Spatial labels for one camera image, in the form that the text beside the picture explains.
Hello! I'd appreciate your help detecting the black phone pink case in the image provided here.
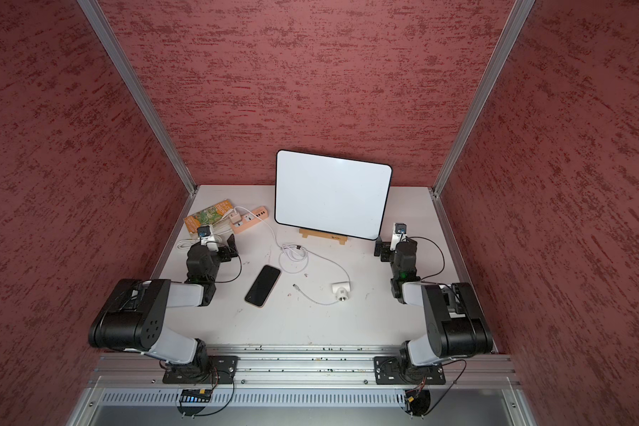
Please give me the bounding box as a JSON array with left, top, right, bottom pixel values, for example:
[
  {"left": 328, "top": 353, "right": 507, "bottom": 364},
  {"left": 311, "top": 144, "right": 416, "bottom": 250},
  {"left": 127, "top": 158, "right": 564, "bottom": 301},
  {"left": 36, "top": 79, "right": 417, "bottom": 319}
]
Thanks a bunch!
[{"left": 244, "top": 266, "right": 282, "bottom": 308}]

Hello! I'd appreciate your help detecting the white plug adapter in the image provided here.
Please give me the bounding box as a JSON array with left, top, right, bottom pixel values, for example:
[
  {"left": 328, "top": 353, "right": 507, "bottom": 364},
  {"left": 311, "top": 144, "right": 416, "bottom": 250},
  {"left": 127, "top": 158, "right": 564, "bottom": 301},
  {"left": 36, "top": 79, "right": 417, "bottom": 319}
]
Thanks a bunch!
[{"left": 331, "top": 282, "right": 351, "bottom": 302}]

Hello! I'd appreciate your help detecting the white charging cable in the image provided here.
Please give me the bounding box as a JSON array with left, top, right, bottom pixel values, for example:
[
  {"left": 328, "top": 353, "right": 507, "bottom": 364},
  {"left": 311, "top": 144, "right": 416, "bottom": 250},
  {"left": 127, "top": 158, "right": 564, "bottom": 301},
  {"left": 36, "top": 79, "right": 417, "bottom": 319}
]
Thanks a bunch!
[{"left": 244, "top": 206, "right": 353, "bottom": 307}]

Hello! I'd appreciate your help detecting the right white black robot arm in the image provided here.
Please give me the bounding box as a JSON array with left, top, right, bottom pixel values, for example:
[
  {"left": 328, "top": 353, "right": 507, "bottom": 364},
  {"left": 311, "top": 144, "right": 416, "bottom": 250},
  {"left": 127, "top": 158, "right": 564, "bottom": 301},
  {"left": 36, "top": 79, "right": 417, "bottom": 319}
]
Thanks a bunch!
[{"left": 375, "top": 235, "right": 495, "bottom": 374}]

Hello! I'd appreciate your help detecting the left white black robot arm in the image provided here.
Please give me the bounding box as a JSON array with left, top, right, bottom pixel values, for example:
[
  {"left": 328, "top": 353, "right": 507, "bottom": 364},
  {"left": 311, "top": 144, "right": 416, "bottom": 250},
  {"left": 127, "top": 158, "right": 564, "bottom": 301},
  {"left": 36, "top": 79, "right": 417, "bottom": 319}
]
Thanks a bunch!
[{"left": 88, "top": 234, "right": 240, "bottom": 383}]

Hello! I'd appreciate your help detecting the white charger in strip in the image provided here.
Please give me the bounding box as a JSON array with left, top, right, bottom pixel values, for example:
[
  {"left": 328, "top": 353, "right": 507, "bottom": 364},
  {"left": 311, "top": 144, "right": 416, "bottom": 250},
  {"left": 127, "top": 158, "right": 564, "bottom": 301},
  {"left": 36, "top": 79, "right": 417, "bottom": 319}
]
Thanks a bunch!
[{"left": 228, "top": 209, "right": 241, "bottom": 225}]

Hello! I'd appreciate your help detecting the colourful patterned book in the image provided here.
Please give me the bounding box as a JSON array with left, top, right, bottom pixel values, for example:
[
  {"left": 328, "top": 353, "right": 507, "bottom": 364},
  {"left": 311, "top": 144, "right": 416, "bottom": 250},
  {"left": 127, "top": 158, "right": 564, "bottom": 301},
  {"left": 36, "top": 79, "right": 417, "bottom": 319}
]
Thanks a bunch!
[{"left": 184, "top": 200, "right": 234, "bottom": 234}]

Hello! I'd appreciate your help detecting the pink power strip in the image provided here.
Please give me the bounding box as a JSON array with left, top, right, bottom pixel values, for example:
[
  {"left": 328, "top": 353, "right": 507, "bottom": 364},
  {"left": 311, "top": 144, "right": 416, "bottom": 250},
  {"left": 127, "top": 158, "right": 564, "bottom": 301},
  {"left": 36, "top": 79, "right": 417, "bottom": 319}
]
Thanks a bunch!
[{"left": 229, "top": 206, "right": 269, "bottom": 234}]

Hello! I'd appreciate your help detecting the wooden board stand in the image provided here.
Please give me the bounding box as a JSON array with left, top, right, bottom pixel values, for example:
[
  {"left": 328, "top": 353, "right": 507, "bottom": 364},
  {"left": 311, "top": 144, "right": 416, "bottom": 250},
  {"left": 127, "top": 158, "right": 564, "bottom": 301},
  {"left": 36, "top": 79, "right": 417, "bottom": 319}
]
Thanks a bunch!
[{"left": 299, "top": 228, "right": 348, "bottom": 245}]

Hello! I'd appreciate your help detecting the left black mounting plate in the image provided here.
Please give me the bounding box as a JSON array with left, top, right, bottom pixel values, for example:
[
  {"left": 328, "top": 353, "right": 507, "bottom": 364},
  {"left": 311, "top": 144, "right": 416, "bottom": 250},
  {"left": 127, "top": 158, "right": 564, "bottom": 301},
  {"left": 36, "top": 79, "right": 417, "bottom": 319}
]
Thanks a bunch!
[{"left": 163, "top": 356, "right": 240, "bottom": 387}]

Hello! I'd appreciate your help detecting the black mounting plate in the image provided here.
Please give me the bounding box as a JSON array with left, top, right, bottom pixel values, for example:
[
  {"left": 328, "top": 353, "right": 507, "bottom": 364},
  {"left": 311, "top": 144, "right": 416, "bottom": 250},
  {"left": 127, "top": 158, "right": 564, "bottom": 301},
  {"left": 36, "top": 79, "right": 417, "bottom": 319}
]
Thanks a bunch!
[
  {"left": 373, "top": 356, "right": 446, "bottom": 386},
  {"left": 163, "top": 356, "right": 240, "bottom": 387}
]

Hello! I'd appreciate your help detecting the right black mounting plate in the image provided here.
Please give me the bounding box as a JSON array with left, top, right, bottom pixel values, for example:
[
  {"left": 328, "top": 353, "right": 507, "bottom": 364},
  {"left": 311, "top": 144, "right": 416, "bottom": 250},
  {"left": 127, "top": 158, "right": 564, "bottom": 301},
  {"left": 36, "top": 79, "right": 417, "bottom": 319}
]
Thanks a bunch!
[{"left": 373, "top": 356, "right": 446, "bottom": 386}]

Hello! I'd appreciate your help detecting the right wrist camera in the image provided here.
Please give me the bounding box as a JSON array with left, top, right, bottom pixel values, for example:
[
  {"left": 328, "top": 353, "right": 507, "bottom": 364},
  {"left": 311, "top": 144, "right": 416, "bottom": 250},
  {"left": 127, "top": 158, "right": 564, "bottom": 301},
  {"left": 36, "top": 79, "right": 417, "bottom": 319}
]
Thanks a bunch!
[{"left": 390, "top": 223, "right": 406, "bottom": 250}]

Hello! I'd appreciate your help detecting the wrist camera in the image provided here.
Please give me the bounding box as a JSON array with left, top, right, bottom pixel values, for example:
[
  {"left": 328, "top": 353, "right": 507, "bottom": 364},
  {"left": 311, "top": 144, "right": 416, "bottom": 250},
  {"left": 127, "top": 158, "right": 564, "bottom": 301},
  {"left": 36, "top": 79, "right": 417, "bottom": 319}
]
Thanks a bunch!
[
  {"left": 390, "top": 223, "right": 406, "bottom": 250},
  {"left": 197, "top": 225, "right": 217, "bottom": 246}
]

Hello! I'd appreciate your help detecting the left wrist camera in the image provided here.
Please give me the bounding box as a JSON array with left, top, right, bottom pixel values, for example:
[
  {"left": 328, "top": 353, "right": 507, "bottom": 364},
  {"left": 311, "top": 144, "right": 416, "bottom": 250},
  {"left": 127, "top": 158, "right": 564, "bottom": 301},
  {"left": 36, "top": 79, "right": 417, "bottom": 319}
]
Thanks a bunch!
[{"left": 197, "top": 225, "right": 217, "bottom": 246}]

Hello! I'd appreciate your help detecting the white power strip cord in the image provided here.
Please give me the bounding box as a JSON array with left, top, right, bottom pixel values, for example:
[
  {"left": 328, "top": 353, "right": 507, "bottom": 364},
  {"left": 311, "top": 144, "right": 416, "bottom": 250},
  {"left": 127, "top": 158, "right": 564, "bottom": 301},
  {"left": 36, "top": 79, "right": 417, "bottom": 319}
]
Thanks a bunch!
[{"left": 176, "top": 228, "right": 230, "bottom": 252}]

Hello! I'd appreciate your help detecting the white board black frame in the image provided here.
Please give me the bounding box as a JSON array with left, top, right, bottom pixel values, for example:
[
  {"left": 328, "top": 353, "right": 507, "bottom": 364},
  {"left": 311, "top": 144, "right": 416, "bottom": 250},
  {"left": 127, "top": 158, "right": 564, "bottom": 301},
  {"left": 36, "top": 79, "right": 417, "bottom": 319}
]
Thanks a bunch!
[{"left": 274, "top": 150, "right": 393, "bottom": 241}]

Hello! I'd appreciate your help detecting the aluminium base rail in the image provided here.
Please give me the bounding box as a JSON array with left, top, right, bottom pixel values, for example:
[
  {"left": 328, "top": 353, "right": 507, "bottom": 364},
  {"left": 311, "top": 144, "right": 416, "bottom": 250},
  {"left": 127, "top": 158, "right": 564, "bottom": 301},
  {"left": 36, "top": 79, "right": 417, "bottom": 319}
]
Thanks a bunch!
[{"left": 86, "top": 344, "right": 523, "bottom": 390}]

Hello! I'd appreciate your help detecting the left aluminium corner post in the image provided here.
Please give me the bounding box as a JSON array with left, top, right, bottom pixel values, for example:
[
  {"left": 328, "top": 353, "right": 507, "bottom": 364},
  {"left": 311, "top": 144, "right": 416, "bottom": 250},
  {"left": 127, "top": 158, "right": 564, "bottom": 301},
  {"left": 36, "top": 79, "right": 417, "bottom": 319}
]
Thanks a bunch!
[{"left": 77, "top": 0, "right": 197, "bottom": 195}]

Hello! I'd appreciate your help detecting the aluminium corner post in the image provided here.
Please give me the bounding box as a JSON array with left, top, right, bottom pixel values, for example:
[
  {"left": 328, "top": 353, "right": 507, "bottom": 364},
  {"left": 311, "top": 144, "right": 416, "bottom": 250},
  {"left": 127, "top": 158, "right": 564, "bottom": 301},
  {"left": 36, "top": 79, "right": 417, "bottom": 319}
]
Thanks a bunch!
[
  {"left": 77, "top": 0, "right": 197, "bottom": 195},
  {"left": 431, "top": 0, "right": 535, "bottom": 201}
]

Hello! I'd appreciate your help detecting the right aluminium corner post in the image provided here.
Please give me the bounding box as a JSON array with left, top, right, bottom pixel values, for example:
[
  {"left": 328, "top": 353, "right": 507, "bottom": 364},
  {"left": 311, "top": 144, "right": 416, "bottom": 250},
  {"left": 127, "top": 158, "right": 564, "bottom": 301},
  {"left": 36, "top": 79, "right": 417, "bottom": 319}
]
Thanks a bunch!
[{"left": 431, "top": 0, "right": 535, "bottom": 201}]

